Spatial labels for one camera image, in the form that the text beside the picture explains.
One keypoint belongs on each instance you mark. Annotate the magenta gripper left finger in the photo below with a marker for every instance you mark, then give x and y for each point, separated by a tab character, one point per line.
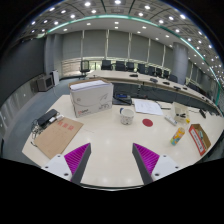
77	161

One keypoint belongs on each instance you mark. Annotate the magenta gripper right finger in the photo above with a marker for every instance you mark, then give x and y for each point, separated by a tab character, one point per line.
146	161

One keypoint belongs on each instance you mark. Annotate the brown paper envelope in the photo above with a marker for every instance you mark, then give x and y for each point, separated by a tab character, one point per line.
56	137

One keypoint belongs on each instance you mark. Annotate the red round coaster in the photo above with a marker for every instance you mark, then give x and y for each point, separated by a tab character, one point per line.
147	122

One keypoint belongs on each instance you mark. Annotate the white tube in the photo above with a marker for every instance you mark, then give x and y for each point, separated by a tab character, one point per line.
170	120

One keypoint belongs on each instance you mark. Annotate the white spotted mug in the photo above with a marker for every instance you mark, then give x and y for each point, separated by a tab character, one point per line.
126	116

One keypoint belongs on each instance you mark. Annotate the black power strip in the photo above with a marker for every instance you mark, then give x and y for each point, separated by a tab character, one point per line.
44	119

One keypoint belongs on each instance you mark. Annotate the white paper sheets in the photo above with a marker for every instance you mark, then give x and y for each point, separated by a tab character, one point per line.
147	107

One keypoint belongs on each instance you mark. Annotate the red and brown carton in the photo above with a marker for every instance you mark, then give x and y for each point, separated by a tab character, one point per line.
200	138

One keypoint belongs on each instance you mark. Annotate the clear plastic bag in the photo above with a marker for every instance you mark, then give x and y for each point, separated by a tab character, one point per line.
180	113

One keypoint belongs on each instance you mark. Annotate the white cardboard box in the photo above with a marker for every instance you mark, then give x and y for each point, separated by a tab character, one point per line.
91	96

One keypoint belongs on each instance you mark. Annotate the black device on table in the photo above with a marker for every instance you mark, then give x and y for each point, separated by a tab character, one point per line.
121	101

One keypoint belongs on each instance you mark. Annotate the long curved conference desk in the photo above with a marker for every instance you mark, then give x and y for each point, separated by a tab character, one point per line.
153	88

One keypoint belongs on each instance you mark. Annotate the grey box cabinet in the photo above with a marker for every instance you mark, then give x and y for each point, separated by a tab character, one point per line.
45	83

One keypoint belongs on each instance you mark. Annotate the black office chair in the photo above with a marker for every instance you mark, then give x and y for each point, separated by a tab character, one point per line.
84	67

